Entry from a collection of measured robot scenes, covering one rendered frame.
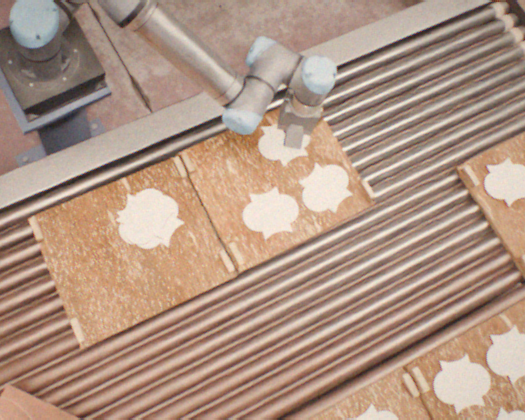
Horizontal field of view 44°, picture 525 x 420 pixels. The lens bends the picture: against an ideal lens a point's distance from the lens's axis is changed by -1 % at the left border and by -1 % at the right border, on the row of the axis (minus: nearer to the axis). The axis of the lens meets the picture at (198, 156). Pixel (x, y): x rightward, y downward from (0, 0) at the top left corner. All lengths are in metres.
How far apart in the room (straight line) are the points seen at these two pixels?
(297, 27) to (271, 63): 1.67
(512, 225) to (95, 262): 1.09
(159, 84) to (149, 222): 1.30
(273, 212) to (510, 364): 0.68
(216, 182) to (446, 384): 0.74
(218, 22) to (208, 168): 1.41
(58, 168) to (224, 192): 0.44
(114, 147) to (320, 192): 0.55
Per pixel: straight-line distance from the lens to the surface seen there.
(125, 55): 2.92
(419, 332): 1.76
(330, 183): 1.75
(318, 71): 1.41
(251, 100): 1.37
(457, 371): 1.76
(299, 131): 1.59
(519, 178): 1.96
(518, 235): 1.92
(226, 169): 1.72
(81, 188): 1.71
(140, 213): 1.64
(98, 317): 1.62
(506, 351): 1.82
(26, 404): 1.52
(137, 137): 1.76
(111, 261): 1.64
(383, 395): 1.70
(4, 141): 2.80
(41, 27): 1.61
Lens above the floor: 2.54
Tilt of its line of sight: 68 degrees down
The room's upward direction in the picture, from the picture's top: 12 degrees clockwise
